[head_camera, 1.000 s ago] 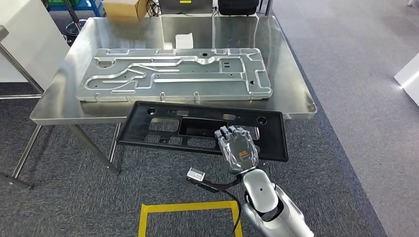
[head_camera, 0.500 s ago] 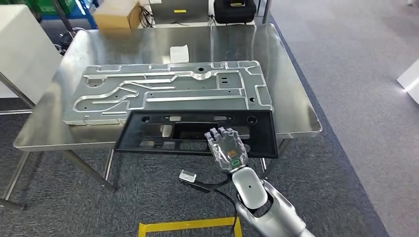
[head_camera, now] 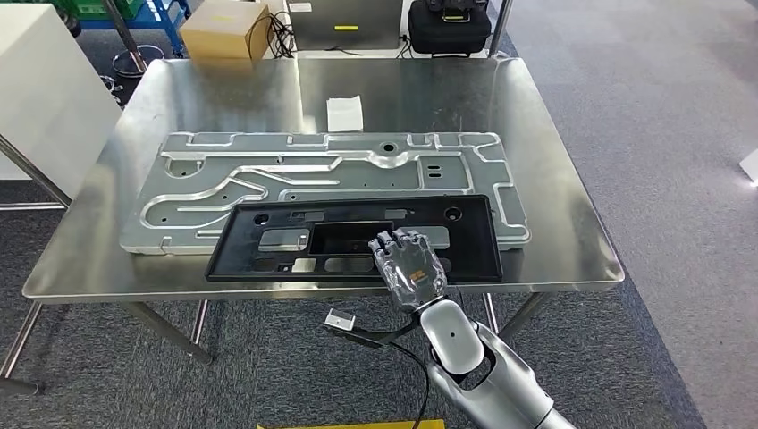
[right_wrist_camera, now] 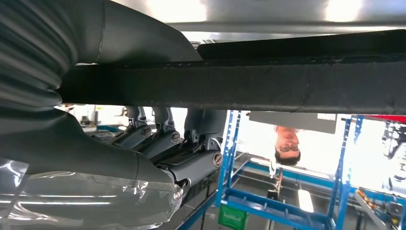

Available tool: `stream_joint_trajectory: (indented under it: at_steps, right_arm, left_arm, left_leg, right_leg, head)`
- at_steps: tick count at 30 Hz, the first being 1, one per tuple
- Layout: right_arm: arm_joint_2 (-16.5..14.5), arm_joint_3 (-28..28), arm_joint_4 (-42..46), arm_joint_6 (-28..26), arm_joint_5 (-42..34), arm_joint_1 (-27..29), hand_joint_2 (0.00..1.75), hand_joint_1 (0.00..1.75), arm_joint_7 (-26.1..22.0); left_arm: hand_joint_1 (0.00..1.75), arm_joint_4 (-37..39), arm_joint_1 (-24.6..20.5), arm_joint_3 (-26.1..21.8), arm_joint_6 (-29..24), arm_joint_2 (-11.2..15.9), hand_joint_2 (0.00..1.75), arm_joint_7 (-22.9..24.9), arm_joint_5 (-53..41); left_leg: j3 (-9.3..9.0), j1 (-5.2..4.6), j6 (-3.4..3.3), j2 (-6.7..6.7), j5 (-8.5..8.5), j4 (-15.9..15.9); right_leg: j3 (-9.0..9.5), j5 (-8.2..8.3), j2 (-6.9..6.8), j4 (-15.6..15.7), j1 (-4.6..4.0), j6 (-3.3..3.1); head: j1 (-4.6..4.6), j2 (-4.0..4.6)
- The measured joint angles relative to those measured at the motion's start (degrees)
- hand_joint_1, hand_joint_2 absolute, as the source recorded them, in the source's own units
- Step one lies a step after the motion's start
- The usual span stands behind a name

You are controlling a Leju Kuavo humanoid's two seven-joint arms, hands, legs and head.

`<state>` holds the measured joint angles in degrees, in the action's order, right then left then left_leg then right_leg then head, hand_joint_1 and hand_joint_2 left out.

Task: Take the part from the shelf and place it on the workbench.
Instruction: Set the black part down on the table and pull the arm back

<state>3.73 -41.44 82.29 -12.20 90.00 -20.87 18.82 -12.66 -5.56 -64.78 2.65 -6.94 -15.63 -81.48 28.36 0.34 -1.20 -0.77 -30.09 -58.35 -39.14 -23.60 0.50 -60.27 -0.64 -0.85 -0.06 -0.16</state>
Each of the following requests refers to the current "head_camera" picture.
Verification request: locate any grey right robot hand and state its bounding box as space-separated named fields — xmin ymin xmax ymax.
xmin=367 ymin=227 xmax=449 ymax=313

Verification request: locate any black plastic plate frame part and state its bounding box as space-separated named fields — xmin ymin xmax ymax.
xmin=205 ymin=194 xmax=504 ymax=283

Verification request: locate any stainless steel workbench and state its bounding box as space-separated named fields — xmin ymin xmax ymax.
xmin=0 ymin=57 xmax=626 ymax=397

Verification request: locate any stamped metal panel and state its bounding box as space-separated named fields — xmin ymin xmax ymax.
xmin=120 ymin=130 xmax=532 ymax=257

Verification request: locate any white paper sheet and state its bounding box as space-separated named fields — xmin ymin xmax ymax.
xmin=325 ymin=94 xmax=365 ymax=133

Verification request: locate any black carry bag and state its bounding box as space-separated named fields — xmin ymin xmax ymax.
xmin=408 ymin=0 xmax=493 ymax=58

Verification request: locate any silver metal pole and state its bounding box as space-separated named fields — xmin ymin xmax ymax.
xmin=487 ymin=0 xmax=515 ymax=59

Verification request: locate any cardboard box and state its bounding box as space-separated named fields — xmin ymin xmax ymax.
xmin=179 ymin=0 xmax=272 ymax=62

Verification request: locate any black trash bin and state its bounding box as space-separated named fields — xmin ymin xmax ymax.
xmin=111 ymin=44 xmax=165 ymax=99

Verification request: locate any white cabinet with light strip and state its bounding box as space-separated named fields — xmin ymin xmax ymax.
xmin=738 ymin=147 xmax=758 ymax=189

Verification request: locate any blue cart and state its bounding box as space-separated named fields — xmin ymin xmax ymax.
xmin=71 ymin=0 xmax=194 ymax=57

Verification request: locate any dark metal pole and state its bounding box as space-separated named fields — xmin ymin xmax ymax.
xmin=100 ymin=0 xmax=148 ymax=73

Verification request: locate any stainless steel table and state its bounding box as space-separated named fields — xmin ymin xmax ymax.
xmin=0 ymin=134 xmax=73 ymax=213

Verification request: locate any green crate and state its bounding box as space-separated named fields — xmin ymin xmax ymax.
xmin=55 ymin=0 xmax=147 ymax=20

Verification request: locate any black camera bracket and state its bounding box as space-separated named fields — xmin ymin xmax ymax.
xmin=324 ymin=316 xmax=423 ymax=350

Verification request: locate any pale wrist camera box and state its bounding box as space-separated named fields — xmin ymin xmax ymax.
xmin=324 ymin=307 xmax=357 ymax=332

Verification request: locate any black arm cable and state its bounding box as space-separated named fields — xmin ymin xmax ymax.
xmin=384 ymin=340 xmax=433 ymax=429

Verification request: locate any black cable bundle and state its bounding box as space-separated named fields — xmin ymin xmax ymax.
xmin=247 ymin=10 xmax=298 ymax=61

